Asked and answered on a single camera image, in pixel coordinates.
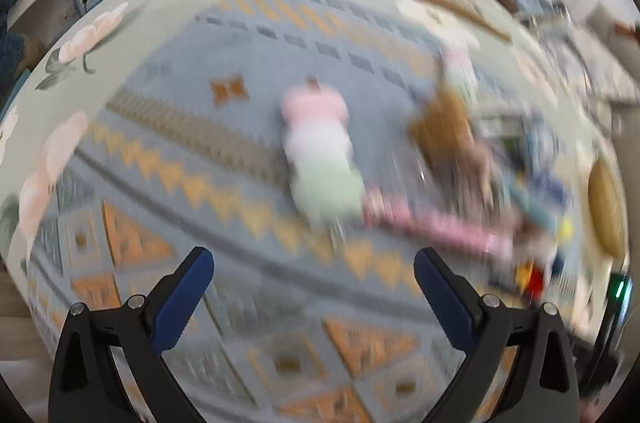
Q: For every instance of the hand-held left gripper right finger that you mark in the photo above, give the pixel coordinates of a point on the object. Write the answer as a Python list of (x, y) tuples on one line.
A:
[(445, 298)]

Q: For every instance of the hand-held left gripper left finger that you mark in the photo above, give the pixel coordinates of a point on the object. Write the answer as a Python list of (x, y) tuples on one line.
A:
[(182, 298)]

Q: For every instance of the round woven basket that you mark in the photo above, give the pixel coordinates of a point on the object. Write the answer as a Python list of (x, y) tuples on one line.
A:
[(605, 208)]

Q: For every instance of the long pink packet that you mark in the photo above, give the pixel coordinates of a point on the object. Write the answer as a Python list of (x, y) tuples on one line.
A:
[(435, 223)]

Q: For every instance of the blue patterned blanket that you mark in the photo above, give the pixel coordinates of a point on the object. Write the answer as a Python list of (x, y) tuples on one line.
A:
[(200, 183)]

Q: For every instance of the pile of colourful small packets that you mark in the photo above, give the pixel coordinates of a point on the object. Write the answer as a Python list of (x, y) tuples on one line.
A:
[(530, 183)]

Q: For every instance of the brown blurred item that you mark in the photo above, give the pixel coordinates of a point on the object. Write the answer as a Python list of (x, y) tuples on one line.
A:
[(445, 128)]

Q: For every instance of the pink white green pastel packet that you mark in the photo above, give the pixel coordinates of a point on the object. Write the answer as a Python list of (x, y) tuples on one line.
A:
[(320, 153)]

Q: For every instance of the wooden brush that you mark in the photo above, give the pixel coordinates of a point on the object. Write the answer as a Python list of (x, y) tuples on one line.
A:
[(450, 3)]

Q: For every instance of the green floral bedsheet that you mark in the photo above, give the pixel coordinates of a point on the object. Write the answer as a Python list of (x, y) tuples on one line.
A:
[(165, 3)]

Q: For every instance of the dark blue cloth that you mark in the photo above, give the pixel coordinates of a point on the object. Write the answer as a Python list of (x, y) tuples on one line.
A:
[(10, 33)]

